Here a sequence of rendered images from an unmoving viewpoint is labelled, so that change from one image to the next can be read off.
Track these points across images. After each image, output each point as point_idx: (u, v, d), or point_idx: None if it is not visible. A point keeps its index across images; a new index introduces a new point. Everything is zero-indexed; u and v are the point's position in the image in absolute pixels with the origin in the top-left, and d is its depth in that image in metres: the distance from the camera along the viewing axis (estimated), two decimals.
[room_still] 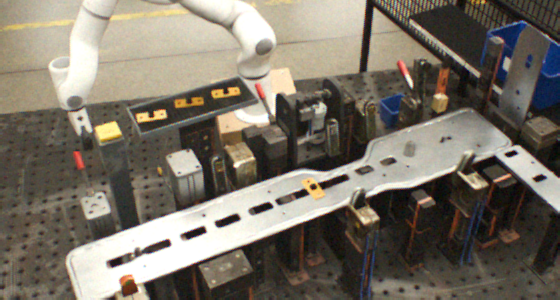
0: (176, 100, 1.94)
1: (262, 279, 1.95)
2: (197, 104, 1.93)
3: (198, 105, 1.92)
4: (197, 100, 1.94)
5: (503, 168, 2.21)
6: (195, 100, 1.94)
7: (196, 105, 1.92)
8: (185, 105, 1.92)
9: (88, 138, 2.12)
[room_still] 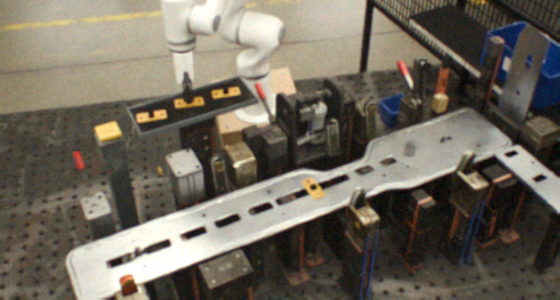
0: (176, 100, 1.94)
1: (262, 279, 1.95)
2: (197, 104, 1.93)
3: (198, 105, 1.92)
4: (197, 100, 1.94)
5: (503, 168, 2.21)
6: (195, 100, 1.94)
7: (196, 105, 1.92)
8: (185, 105, 1.92)
9: None
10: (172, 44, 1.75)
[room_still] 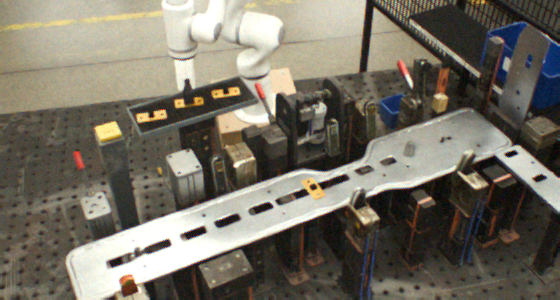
0: (176, 100, 1.94)
1: (262, 279, 1.95)
2: (197, 104, 1.93)
3: (197, 105, 1.92)
4: (197, 100, 1.94)
5: (503, 168, 2.21)
6: (195, 100, 1.94)
7: (196, 105, 1.92)
8: (185, 105, 1.92)
9: None
10: (174, 51, 1.77)
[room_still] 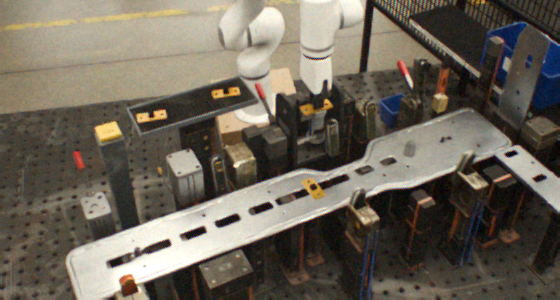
0: (301, 107, 1.73)
1: (262, 279, 1.95)
2: (326, 107, 1.73)
3: (327, 108, 1.73)
4: (324, 103, 1.74)
5: (503, 168, 2.21)
6: None
7: (325, 109, 1.72)
8: (314, 110, 1.72)
9: None
10: (313, 51, 1.57)
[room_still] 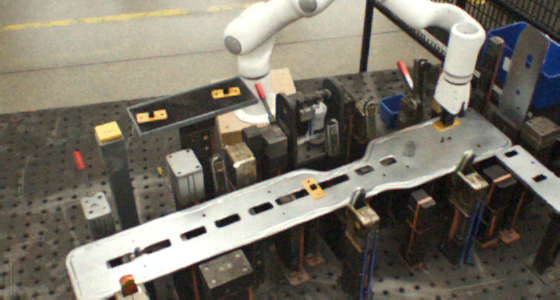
0: (433, 124, 2.00)
1: (262, 279, 1.95)
2: (455, 124, 2.00)
3: (456, 125, 2.00)
4: None
5: (503, 168, 2.21)
6: None
7: (454, 125, 2.00)
8: (445, 127, 1.99)
9: None
10: (458, 78, 1.84)
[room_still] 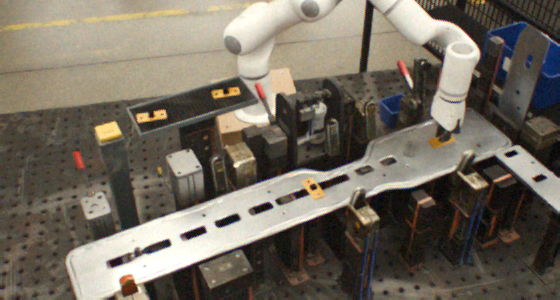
0: (429, 141, 2.04)
1: (262, 279, 1.95)
2: (450, 140, 2.04)
3: (451, 141, 2.04)
4: None
5: (503, 168, 2.21)
6: None
7: (450, 142, 2.04)
8: (441, 143, 2.03)
9: None
10: (453, 96, 1.88)
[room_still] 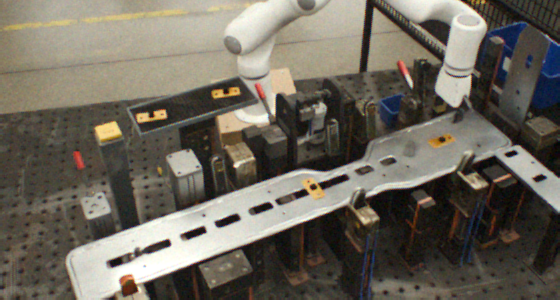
0: (429, 141, 2.04)
1: (262, 279, 1.95)
2: (450, 140, 2.05)
3: (451, 141, 2.04)
4: (447, 137, 2.06)
5: (503, 168, 2.21)
6: (445, 137, 2.06)
7: (450, 142, 2.04)
8: (441, 143, 2.03)
9: (434, 79, 1.98)
10: (459, 70, 1.82)
